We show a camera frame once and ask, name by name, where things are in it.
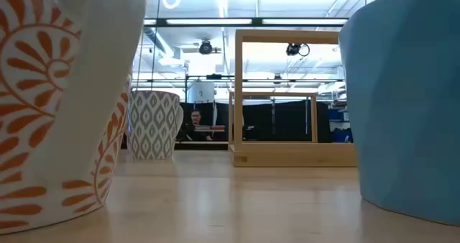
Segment wooden mug rack frame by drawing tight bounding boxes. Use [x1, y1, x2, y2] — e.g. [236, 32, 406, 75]
[228, 29, 357, 168]

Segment grey white diamond pattern mug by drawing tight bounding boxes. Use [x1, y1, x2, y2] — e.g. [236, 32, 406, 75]
[126, 90, 185, 161]

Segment white mug orange leaf pattern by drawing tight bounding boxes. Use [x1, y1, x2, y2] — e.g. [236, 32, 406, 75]
[0, 0, 147, 236]

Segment blue faceted mug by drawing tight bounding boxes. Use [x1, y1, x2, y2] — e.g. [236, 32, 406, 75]
[338, 0, 460, 226]

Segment person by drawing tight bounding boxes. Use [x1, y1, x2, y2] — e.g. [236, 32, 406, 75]
[178, 109, 213, 142]

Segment black partition curtain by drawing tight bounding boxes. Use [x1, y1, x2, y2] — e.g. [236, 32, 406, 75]
[178, 101, 332, 143]

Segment black round ceiling spotlight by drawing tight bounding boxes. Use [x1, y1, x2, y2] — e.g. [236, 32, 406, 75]
[198, 40, 213, 55]

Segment black ceiling beam with lights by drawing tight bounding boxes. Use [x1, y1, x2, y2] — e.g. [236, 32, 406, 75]
[143, 17, 350, 28]

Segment blue storage bins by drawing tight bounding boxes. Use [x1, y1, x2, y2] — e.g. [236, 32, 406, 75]
[328, 108, 354, 144]

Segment black metal frame stand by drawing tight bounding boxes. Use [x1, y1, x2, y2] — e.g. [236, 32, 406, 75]
[184, 73, 235, 143]

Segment black table edge rail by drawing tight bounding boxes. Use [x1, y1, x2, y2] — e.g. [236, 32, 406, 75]
[121, 141, 229, 151]

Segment black ceiling camera with cable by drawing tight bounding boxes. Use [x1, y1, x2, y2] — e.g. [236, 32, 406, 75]
[285, 42, 311, 58]

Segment grey ceiling duct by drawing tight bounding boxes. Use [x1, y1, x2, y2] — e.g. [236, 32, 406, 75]
[144, 27, 182, 60]

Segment thin black hanging cable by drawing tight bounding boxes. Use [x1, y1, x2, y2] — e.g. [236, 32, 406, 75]
[150, 0, 162, 91]

